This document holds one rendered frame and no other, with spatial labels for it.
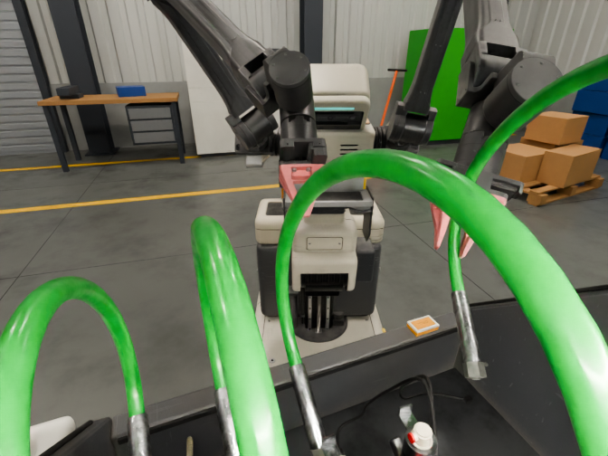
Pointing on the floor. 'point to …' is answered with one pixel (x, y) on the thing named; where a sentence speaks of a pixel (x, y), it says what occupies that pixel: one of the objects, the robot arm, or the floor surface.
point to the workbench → (166, 104)
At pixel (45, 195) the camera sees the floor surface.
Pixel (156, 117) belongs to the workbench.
